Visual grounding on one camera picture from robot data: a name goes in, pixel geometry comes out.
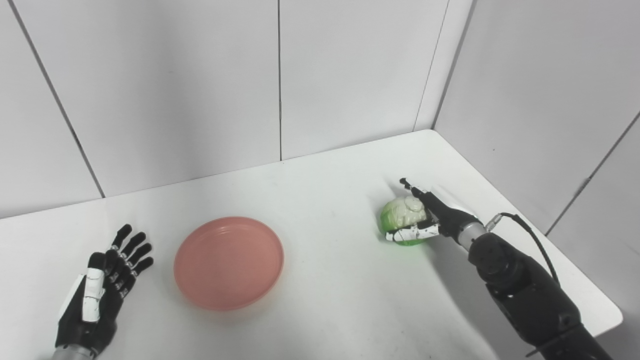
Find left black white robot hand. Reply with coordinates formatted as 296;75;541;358
55;223;155;357

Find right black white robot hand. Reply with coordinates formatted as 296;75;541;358
386;178;482;246

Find green white cabbage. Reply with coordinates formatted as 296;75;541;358
380;196;429;246

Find pink round plate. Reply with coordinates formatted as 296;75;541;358
173;216;285;312

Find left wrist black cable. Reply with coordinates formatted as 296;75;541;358
486;212;561;287

